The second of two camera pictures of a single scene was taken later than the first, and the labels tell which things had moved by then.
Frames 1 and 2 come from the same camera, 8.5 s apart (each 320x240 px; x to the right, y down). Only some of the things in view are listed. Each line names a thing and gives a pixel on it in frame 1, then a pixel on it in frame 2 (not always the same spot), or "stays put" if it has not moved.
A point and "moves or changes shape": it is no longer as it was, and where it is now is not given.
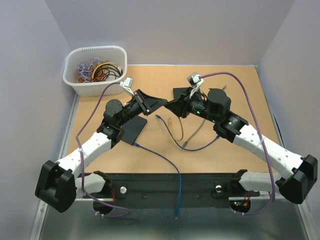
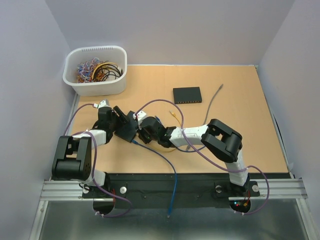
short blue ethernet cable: x=179 y=145 moves or changes shape
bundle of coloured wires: x=96 y=70 stays put
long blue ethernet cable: x=136 y=145 moves or changes shape
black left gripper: x=146 y=103 → x=122 y=117
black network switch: x=129 y=132 stays put
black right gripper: x=180 y=106 → x=141 y=134
